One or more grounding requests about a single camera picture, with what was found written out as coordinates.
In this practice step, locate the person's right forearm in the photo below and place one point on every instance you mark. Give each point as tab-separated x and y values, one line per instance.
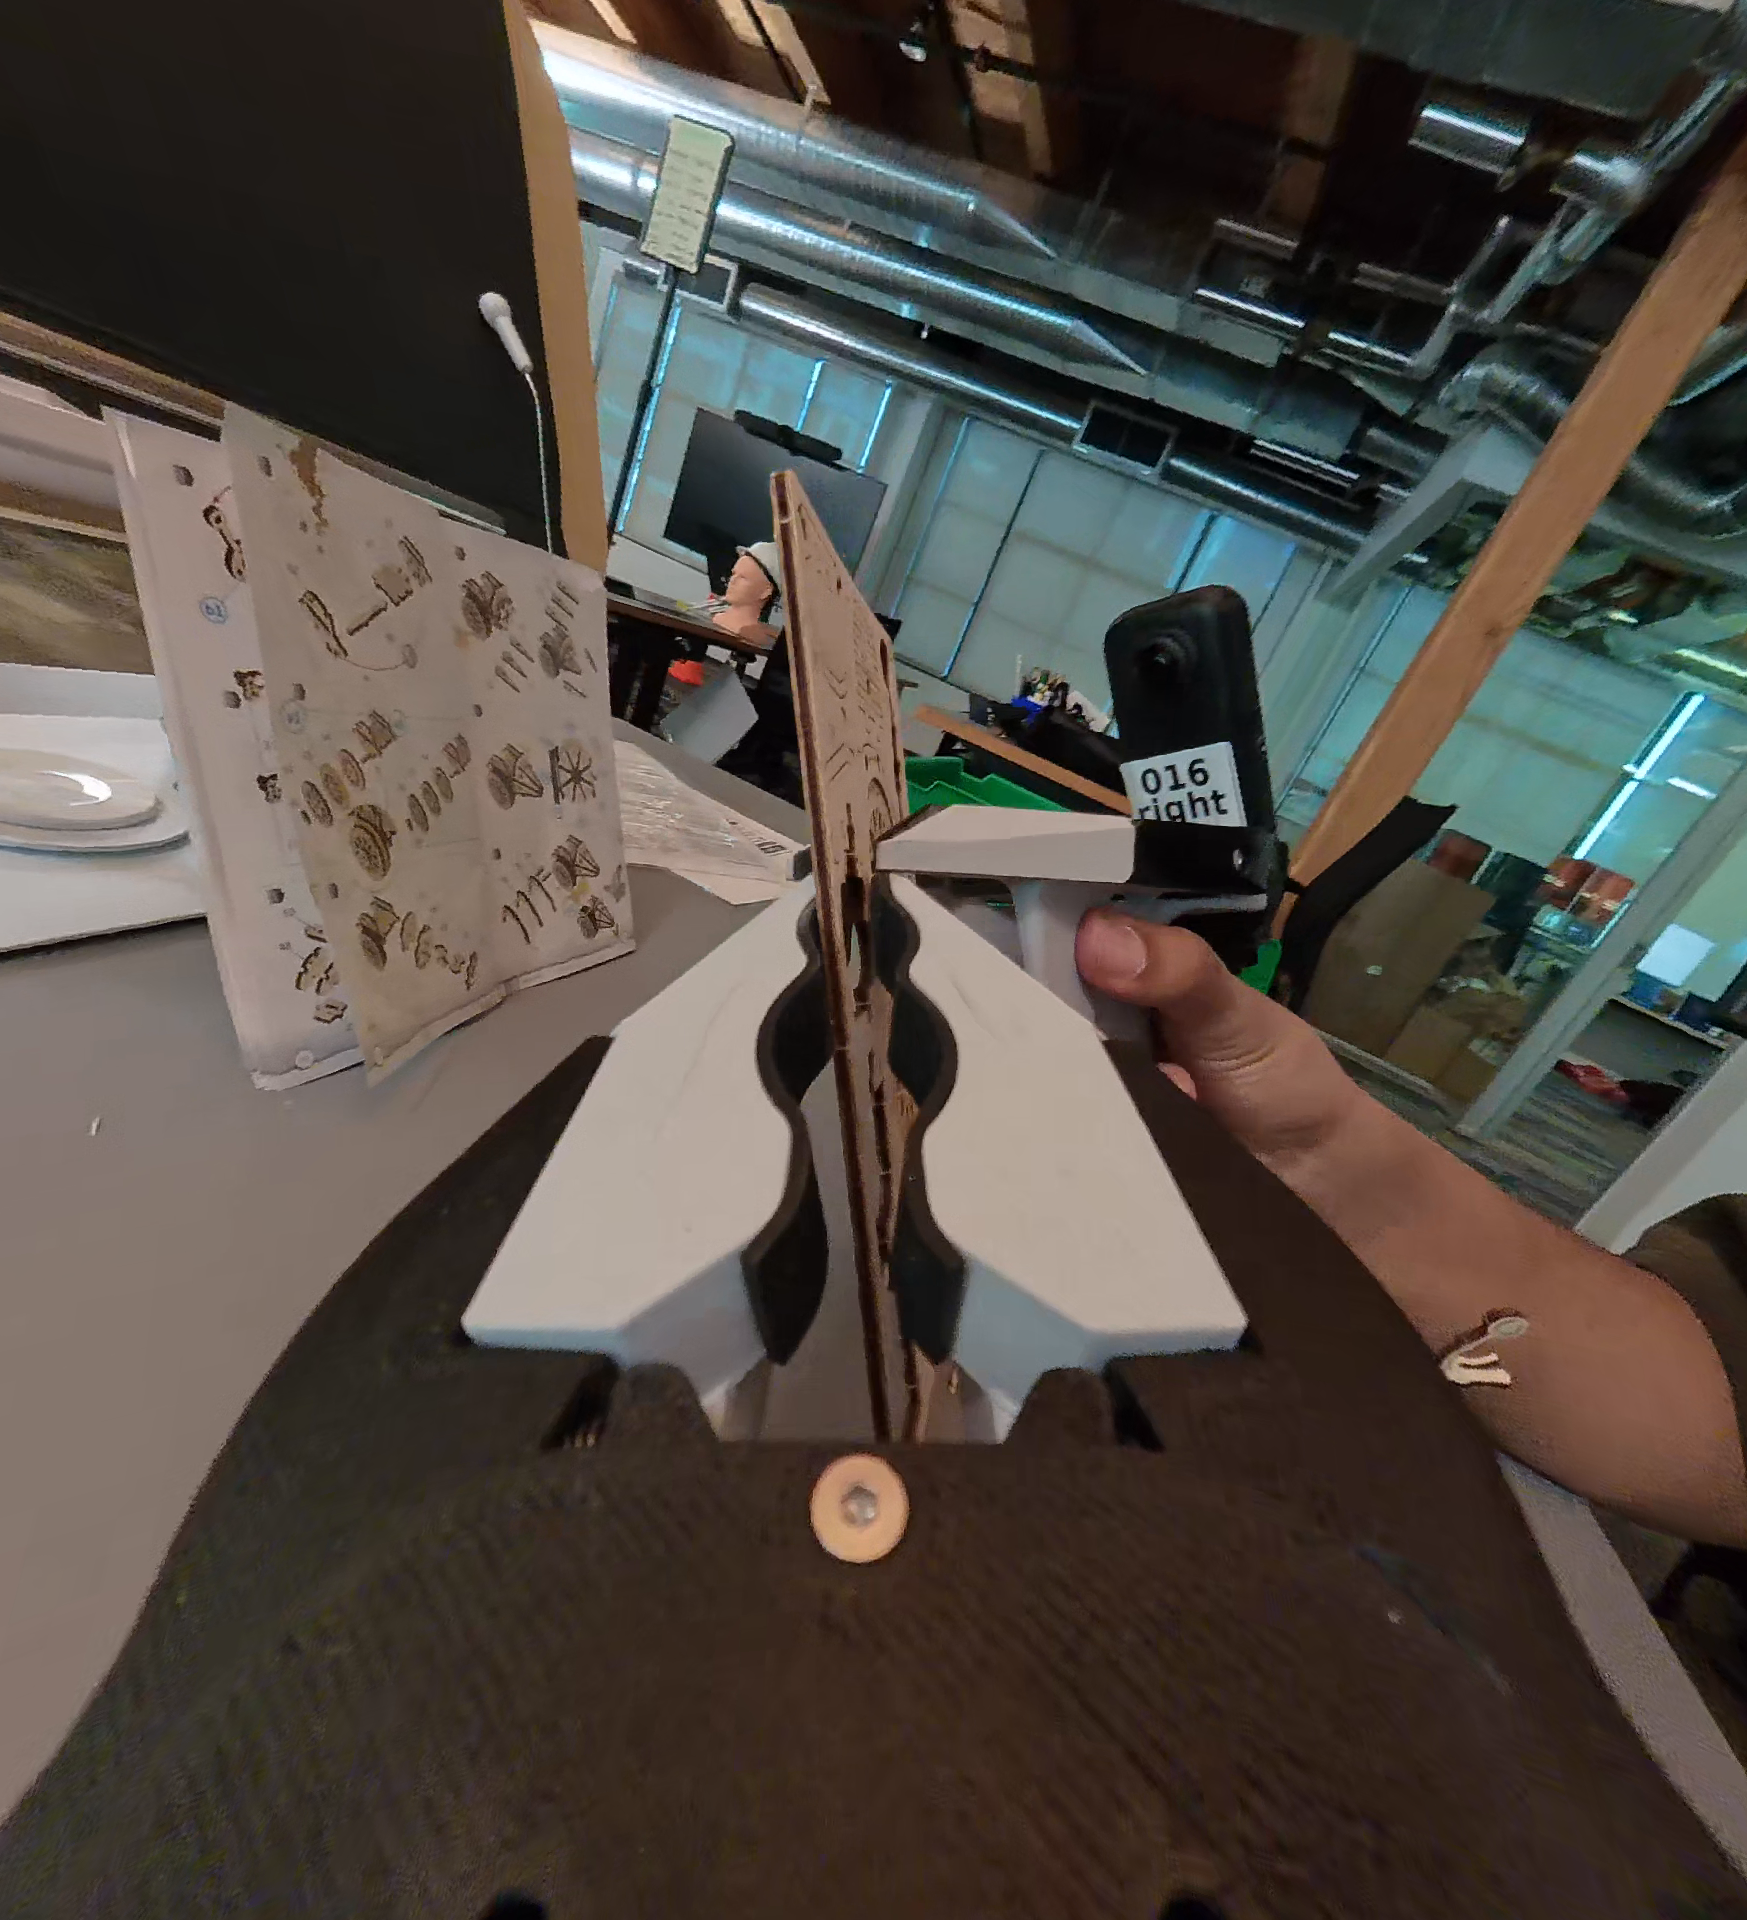
1532	1275

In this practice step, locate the white monitor stand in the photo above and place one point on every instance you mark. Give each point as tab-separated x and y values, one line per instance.
5	901

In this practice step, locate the printed instruction booklet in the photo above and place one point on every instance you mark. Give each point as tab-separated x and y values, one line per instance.
438	749

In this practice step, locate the green plastic bin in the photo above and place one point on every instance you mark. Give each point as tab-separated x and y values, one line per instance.
979	786

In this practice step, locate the wooden post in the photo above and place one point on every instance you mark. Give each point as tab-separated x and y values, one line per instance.
1564	495

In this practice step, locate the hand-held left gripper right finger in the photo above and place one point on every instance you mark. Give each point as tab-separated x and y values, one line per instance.
1067	1202

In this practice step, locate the black computer monitor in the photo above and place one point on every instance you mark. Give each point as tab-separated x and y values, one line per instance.
215	151

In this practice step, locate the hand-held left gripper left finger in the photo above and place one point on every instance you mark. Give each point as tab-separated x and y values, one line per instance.
635	1202

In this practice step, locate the cardboard box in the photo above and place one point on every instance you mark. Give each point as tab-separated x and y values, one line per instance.
1415	976

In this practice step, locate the wooden puzzle sheet with wheels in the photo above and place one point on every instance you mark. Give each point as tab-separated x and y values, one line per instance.
836	749

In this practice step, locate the mannequin head with helmet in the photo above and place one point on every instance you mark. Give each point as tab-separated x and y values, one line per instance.
755	578

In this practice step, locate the black wall screen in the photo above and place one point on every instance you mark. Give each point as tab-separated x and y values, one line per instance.
724	480

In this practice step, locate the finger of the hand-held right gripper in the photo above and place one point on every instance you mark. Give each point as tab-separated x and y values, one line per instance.
1023	850

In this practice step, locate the silver ventilation duct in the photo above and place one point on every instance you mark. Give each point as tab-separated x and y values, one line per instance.
843	210

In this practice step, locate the grey desk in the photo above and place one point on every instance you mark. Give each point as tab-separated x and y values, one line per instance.
215	1202

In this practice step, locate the person's right hand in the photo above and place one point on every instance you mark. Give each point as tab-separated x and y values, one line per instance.
1218	1050

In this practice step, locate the white sign on pole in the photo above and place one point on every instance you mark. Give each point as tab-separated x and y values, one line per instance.
686	198

